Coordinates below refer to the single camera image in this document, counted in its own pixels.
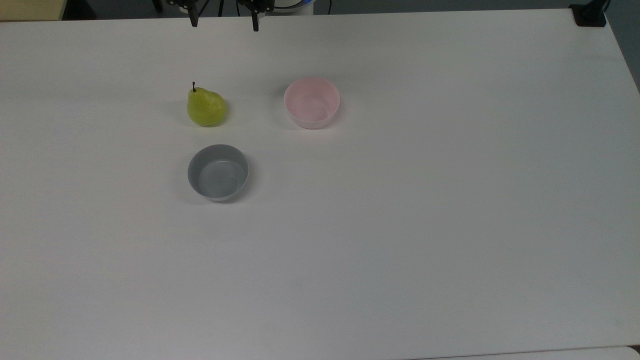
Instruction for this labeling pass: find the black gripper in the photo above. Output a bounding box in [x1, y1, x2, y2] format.
[165, 0, 275, 33]

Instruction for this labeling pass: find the green pear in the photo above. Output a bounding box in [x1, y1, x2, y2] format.
[186, 81, 228, 128]

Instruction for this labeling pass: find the pink plastic bowl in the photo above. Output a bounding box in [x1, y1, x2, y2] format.
[283, 76, 341, 130]

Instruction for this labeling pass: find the grey plastic bowl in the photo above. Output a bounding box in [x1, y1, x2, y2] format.
[187, 144, 250, 203]

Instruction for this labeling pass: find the beige wooden board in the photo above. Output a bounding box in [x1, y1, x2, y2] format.
[0, 0, 68, 22]

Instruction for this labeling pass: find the black table clamp mount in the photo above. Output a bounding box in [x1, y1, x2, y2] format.
[569, 0, 610, 28]

